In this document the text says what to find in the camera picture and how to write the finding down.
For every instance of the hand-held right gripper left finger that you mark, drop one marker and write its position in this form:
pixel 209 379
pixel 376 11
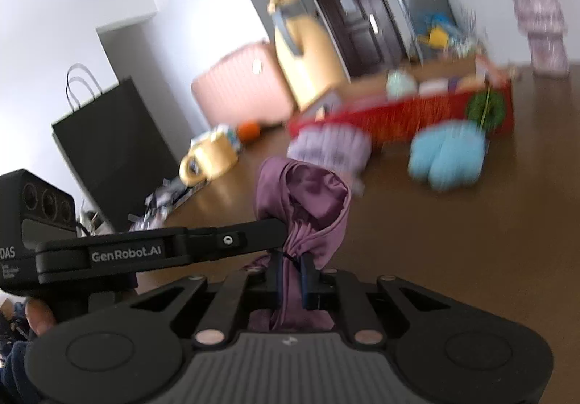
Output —
pixel 274 290

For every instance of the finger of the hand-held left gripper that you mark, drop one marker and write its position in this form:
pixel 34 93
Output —
pixel 136 252

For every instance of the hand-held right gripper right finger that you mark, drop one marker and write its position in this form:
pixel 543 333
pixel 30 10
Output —
pixel 309 281

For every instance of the purple satin cloth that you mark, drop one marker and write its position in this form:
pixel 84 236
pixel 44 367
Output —
pixel 308 200

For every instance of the red cardboard box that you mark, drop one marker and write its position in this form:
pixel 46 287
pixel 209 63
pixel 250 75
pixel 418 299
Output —
pixel 408 116

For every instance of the person's left hand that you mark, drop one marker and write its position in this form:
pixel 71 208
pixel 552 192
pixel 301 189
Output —
pixel 40 318

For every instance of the pile of clear wrappers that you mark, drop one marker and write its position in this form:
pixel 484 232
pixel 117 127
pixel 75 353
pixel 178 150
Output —
pixel 167 204

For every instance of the black paper bag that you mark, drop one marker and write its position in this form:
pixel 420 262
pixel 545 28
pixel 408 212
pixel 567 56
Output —
pixel 118 150

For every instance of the yellow mug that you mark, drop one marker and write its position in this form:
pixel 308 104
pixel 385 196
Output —
pixel 213 161

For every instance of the person's dark blue clothing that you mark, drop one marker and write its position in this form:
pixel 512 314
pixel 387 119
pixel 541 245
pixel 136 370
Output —
pixel 18 372

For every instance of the orange fruit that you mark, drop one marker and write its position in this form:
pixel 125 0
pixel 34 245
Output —
pixel 249 132

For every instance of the light blue plush toy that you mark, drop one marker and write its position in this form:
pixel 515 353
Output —
pixel 446 157

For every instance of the pink ribbed suitcase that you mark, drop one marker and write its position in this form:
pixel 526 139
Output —
pixel 240 86

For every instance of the pale green mesh ball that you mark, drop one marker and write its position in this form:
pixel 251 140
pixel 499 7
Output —
pixel 401 84

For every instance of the yellow thermos jug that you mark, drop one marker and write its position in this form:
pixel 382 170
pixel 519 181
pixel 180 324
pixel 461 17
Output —
pixel 308 50

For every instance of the dark brown door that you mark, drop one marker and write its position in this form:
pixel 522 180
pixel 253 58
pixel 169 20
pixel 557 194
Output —
pixel 358 18

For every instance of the blue and yellow clutter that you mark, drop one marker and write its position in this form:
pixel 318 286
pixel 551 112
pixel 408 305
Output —
pixel 442 34

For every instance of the speckled lilac vase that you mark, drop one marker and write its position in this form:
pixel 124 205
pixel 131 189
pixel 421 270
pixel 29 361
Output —
pixel 539 18

